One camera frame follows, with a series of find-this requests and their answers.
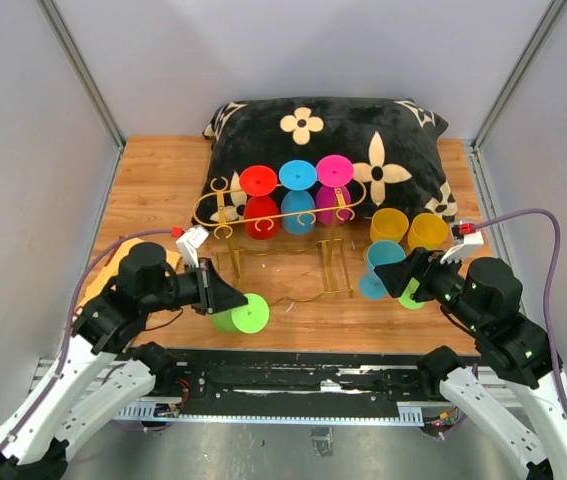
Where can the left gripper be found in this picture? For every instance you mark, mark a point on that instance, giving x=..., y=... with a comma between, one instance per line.
x=215, y=294

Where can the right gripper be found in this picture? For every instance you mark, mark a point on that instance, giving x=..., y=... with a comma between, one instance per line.
x=423, y=262

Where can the green wine glass front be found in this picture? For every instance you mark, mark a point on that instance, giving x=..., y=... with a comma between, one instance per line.
x=406, y=299

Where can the green wine glass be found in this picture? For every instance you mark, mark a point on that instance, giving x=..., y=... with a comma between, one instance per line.
x=247, y=319
x=406, y=299

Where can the blue wine glass front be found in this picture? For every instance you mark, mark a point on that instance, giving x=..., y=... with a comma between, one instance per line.
x=379, y=253

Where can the blue wine glass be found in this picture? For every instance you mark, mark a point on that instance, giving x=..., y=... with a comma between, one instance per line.
x=297, y=176
x=379, y=253

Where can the green wine glass back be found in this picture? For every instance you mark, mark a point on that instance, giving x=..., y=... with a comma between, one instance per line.
x=247, y=319

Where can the yellow wine glass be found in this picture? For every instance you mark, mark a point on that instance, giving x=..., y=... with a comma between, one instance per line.
x=428, y=231
x=388, y=224

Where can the red wine glass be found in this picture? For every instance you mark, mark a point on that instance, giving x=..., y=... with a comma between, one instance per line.
x=261, y=210

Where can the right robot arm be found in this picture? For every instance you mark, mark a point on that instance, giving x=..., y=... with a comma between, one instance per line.
x=485, y=304

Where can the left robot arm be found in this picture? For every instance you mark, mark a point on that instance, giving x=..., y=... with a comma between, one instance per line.
x=58, y=416

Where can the magenta wine glass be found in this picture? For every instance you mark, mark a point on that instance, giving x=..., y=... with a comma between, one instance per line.
x=333, y=171

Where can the blue wine glass back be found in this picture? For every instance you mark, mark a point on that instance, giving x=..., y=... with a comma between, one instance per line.
x=297, y=176

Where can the yellow truck print cloth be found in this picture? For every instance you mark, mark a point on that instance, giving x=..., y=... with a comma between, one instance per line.
x=108, y=268

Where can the black floral pillow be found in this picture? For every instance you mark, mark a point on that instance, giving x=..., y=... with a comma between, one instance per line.
x=392, y=145

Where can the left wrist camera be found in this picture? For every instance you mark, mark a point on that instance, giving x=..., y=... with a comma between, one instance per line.
x=189, y=243

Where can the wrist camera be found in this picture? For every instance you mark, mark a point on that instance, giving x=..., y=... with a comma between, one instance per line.
x=189, y=243
x=467, y=241

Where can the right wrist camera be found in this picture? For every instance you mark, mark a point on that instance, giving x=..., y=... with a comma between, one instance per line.
x=467, y=241

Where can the gold wire glass rack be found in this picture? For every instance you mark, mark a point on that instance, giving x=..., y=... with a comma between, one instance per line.
x=321, y=251

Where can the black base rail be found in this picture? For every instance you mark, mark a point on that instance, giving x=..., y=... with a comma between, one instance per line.
x=288, y=386

